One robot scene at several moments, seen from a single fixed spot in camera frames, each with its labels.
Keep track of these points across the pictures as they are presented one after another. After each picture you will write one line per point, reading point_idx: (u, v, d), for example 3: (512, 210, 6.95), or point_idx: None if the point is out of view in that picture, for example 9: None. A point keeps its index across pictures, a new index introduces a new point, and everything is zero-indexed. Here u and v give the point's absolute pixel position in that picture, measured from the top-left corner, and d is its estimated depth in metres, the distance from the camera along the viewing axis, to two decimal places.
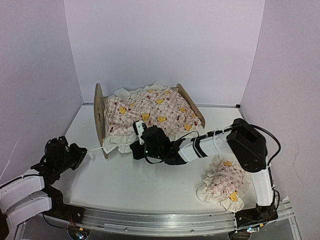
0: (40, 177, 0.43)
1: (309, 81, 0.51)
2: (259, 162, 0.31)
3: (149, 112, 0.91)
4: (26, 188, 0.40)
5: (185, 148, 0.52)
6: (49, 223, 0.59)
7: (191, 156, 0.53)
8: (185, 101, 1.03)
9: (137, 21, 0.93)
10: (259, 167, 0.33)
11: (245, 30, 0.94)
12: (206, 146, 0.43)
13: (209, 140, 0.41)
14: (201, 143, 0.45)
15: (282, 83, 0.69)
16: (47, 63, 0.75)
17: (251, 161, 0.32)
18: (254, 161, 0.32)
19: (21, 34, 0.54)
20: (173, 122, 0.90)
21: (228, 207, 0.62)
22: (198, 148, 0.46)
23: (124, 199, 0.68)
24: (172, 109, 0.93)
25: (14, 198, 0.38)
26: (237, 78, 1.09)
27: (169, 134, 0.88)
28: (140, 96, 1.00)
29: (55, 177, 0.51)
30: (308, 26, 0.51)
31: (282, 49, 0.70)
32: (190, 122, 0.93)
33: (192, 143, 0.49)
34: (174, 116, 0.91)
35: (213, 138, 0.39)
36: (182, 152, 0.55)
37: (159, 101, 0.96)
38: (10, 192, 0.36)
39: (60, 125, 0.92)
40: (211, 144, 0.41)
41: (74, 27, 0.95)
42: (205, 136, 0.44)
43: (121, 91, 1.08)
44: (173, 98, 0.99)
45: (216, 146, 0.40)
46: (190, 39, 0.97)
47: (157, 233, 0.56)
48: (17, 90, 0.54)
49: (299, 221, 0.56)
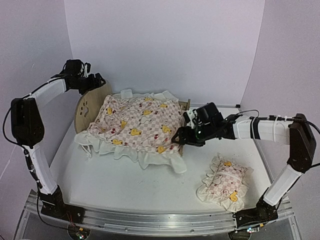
0: (62, 80, 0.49)
1: (310, 80, 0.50)
2: (305, 162, 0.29)
3: (128, 120, 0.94)
4: (56, 91, 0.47)
5: (244, 123, 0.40)
6: (55, 226, 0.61)
7: (246, 135, 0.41)
8: (177, 121, 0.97)
9: (136, 21, 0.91)
10: (306, 168, 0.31)
11: (246, 29, 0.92)
12: (263, 128, 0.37)
13: (266, 123, 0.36)
14: (260, 123, 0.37)
15: (284, 84, 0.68)
16: (47, 63, 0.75)
17: (299, 158, 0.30)
18: (303, 160, 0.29)
19: (21, 36, 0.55)
20: (146, 140, 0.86)
21: (228, 207, 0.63)
22: (254, 130, 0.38)
23: (123, 200, 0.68)
24: (153, 126, 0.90)
25: (49, 97, 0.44)
26: (238, 77, 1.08)
27: (134, 149, 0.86)
28: (133, 102, 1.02)
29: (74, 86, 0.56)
30: (309, 26, 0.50)
31: (282, 48, 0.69)
32: (166, 146, 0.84)
33: (250, 121, 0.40)
34: (153, 133, 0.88)
35: (273, 123, 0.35)
36: (237, 127, 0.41)
37: (146, 113, 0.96)
38: (43, 92, 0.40)
39: (60, 125, 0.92)
40: (268, 128, 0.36)
41: (73, 27, 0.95)
42: (265, 120, 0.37)
43: (126, 91, 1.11)
44: (166, 113, 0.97)
45: (272, 134, 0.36)
46: (190, 39, 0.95)
47: (157, 233, 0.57)
48: (18, 90, 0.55)
49: (299, 221, 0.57)
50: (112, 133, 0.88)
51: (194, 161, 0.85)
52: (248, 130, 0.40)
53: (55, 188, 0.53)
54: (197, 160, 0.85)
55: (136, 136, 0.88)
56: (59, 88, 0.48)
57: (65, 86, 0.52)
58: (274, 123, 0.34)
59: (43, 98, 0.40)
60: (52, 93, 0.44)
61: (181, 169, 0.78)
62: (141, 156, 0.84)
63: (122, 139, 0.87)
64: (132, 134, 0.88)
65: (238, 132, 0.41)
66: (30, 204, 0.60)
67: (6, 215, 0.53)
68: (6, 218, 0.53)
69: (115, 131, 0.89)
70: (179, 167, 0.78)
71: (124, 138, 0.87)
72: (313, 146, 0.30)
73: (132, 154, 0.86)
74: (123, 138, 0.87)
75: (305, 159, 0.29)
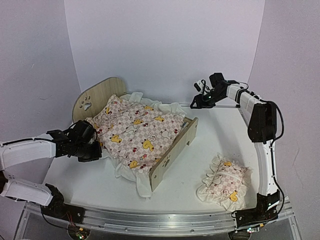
0: (52, 144, 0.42)
1: (307, 80, 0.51)
2: (257, 135, 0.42)
3: (116, 125, 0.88)
4: (35, 152, 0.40)
5: (234, 89, 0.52)
6: (55, 226, 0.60)
7: (232, 98, 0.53)
8: (169, 141, 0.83)
9: (136, 21, 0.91)
10: (255, 137, 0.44)
11: (245, 30, 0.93)
12: (244, 98, 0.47)
13: (247, 96, 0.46)
14: (241, 93, 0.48)
15: (283, 84, 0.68)
16: (46, 62, 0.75)
17: (255, 130, 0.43)
18: (255, 133, 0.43)
19: (20, 36, 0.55)
20: (125, 150, 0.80)
21: (229, 207, 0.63)
22: (238, 97, 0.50)
23: (124, 200, 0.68)
24: (135, 138, 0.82)
25: (20, 157, 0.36)
26: (236, 77, 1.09)
27: (112, 155, 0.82)
28: (132, 108, 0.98)
29: (66, 151, 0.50)
30: (307, 26, 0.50)
31: (282, 48, 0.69)
32: (140, 164, 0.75)
33: (238, 88, 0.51)
34: (130, 147, 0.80)
35: (250, 98, 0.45)
36: (230, 88, 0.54)
37: (136, 122, 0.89)
38: (15, 151, 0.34)
39: (60, 125, 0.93)
40: (245, 100, 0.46)
41: (73, 27, 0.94)
42: (247, 92, 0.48)
43: (137, 94, 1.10)
44: (157, 128, 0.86)
45: (247, 103, 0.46)
46: (190, 39, 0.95)
47: (157, 233, 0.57)
48: (17, 89, 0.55)
49: (299, 221, 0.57)
50: (98, 133, 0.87)
51: (195, 162, 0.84)
52: (234, 94, 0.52)
53: (47, 200, 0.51)
54: (197, 161, 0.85)
55: (115, 143, 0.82)
56: (41, 151, 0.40)
57: (54, 150, 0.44)
58: (250, 98, 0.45)
59: (13, 157, 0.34)
60: (30, 153, 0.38)
61: (144, 193, 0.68)
62: (115, 163, 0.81)
63: (102, 141, 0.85)
64: (113, 139, 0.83)
65: (229, 92, 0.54)
66: (30, 204, 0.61)
67: (6, 214, 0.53)
68: (5, 216, 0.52)
69: (101, 132, 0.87)
70: (146, 190, 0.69)
71: (105, 141, 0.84)
72: (271, 130, 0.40)
73: (112, 160, 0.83)
74: (103, 141, 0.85)
75: (256, 132, 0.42)
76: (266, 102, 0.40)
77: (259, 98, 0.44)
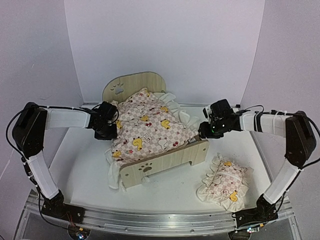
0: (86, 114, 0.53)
1: (308, 81, 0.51)
2: (301, 156, 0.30)
3: (130, 113, 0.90)
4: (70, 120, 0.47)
5: (249, 115, 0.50)
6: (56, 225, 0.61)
7: (251, 126, 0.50)
8: (160, 147, 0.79)
9: (136, 21, 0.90)
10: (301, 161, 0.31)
11: (245, 30, 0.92)
12: (266, 121, 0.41)
13: (268, 117, 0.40)
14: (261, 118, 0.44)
15: (282, 84, 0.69)
16: (46, 63, 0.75)
17: (295, 152, 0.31)
18: (299, 155, 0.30)
19: (18, 36, 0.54)
20: (121, 139, 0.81)
21: (228, 207, 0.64)
22: (257, 122, 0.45)
23: (125, 199, 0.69)
24: (133, 132, 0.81)
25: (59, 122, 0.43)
26: (236, 78, 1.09)
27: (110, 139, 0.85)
28: (153, 105, 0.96)
29: (95, 124, 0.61)
30: (308, 27, 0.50)
31: (281, 49, 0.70)
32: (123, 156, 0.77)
33: (254, 114, 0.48)
34: (123, 138, 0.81)
35: (273, 117, 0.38)
36: (244, 118, 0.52)
37: (144, 119, 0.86)
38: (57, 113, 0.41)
39: None
40: (269, 121, 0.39)
41: (72, 27, 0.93)
42: (268, 113, 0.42)
43: (170, 95, 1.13)
44: (156, 133, 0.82)
45: (272, 125, 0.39)
46: (190, 39, 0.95)
47: (157, 233, 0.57)
48: (18, 90, 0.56)
49: (299, 220, 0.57)
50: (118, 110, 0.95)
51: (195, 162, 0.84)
52: (252, 123, 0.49)
53: (54, 194, 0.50)
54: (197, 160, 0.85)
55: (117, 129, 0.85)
56: (75, 118, 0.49)
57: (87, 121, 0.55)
58: (274, 116, 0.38)
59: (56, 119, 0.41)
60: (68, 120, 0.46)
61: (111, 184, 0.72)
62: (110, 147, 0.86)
63: None
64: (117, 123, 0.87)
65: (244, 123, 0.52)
66: (30, 204, 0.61)
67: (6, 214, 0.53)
68: (6, 215, 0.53)
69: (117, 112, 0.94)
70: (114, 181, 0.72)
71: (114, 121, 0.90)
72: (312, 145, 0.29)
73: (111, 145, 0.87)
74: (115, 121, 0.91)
75: (301, 153, 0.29)
76: (294, 113, 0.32)
77: (284, 114, 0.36)
